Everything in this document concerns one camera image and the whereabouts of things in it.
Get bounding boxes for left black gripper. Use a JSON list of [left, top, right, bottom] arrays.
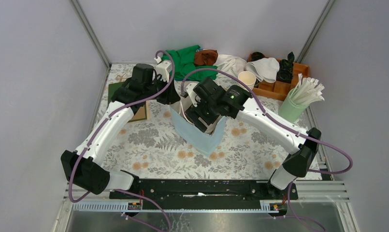
[[144, 75, 181, 104]]

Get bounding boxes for light blue paper bag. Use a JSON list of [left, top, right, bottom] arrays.
[[170, 99, 226, 156]]

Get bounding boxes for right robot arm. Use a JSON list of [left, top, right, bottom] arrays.
[[180, 78, 321, 199]]

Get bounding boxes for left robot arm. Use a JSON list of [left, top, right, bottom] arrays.
[[60, 57, 180, 202]]

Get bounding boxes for green paper bag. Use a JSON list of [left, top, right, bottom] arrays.
[[107, 82, 149, 123]]

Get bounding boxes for stack of paper cups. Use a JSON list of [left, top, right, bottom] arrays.
[[237, 71, 257, 89]]

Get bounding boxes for green cloth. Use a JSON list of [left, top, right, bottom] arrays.
[[166, 45, 217, 82]]

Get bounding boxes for brown cloth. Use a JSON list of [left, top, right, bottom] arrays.
[[194, 49, 218, 66]]

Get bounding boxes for white cloth on tray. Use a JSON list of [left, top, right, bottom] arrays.
[[245, 58, 280, 83]]

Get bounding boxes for wooden compartment tray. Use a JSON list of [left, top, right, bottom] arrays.
[[253, 62, 311, 101]]

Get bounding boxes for black plastic bags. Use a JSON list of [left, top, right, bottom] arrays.
[[276, 52, 295, 84]]

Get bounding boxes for green straw holder cup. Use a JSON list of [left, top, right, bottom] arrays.
[[278, 89, 308, 123]]

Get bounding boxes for white wrapped straws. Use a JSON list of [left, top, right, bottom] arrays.
[[290, 73, 325, 106]]

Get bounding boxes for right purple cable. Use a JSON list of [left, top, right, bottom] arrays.
[[180, 67, 354, 231]]

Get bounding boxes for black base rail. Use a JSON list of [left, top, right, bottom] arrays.
[[99, 171, 299, 214]]

